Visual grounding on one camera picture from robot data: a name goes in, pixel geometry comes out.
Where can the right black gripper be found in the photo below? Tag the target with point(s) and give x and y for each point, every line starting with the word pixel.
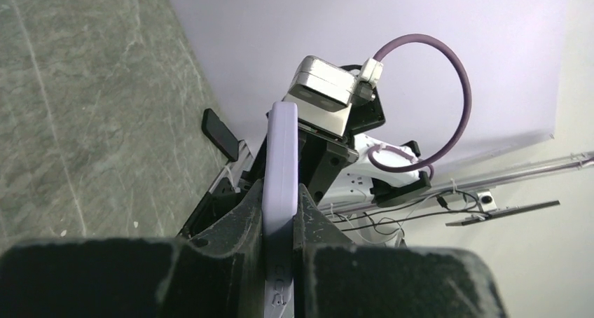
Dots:
pixel 322 157

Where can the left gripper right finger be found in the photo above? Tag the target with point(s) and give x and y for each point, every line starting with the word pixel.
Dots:
pixel 335 277

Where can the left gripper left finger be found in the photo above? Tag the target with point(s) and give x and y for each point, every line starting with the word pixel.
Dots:
pixel 217 273

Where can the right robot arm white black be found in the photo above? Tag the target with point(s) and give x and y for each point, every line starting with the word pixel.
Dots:
pixel 383 170

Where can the black phone on frame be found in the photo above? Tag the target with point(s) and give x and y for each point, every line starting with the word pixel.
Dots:
pixel 220 135

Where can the aluminium frame rail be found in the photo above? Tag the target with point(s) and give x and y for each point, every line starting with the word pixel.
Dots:
pixel 472 184

